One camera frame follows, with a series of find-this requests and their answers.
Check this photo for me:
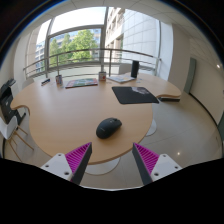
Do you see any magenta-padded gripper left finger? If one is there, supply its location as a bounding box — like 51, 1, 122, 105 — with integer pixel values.
40, 142, 93, 186

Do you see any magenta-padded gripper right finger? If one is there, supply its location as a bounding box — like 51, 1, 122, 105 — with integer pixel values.
131, 142, 183, 186

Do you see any black computer mouse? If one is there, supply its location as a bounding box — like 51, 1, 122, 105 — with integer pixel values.
95, 117, 123, 140

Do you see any black printed mouse pad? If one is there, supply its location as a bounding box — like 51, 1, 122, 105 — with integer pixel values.
111, 86, 160, 105

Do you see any white chair with wooden legs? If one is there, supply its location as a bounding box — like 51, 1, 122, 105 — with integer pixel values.
0, 114, 35, 162

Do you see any black and white printer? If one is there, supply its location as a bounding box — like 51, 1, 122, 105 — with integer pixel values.
0, 78, 23, 125

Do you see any small pen cup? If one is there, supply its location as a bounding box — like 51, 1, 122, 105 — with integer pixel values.
55, 74, 64, 86

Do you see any red and dark magazine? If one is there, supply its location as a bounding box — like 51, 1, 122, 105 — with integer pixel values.
64, 78, 99, 89

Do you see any white chair back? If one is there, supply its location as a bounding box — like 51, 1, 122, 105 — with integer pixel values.
118, 63, 133, 75
21, 77, 35, 90

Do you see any white and blue booklet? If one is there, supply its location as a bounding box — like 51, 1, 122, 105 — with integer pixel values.
107, 74, 137, 84

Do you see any grey-green door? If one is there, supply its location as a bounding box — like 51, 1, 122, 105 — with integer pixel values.
183, 57, 197, 95

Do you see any small potted plant mug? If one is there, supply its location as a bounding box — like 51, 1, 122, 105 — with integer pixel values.
98, 70, 107, 82

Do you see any black cylindrical bottle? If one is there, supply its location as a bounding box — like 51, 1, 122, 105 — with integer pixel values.
130, 60, 140, 79

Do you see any metal balcony railing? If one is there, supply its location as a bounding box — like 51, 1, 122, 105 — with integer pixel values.
22, 48, 163, 80

